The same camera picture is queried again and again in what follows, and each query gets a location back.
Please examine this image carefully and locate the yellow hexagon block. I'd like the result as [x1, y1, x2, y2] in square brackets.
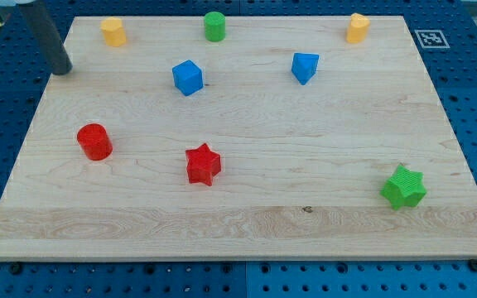
[100, 17, 127, 47]

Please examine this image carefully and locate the light wooden board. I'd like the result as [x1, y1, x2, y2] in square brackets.
[0, 16, 477, 262]

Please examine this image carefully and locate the red star block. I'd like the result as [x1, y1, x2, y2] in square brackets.
[185, 143, 221, 186]

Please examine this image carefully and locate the blue cube block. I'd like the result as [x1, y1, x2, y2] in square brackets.
[172, 60, 204, 96]

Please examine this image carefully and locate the blue triangular prism block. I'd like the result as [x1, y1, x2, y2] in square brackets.
[291, 53, 320, 85]

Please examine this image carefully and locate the green cylinder block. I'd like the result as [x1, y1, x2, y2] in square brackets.
[204, 11, 226, 42]

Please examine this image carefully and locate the red cylinder block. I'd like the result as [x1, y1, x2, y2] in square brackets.
[77, 123, 113, 161]

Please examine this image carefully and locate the green star block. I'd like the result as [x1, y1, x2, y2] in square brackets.
[380, 164, 427, 210]

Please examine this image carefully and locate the yellow heart block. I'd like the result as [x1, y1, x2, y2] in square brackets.
[345, 13, 370, 44]

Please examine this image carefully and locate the grey cylindrical pointer rod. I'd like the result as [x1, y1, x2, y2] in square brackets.
[15, 0, 73, 75]

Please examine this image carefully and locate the white fiducial marker tag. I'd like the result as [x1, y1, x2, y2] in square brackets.
[415, 29, 450, 49]

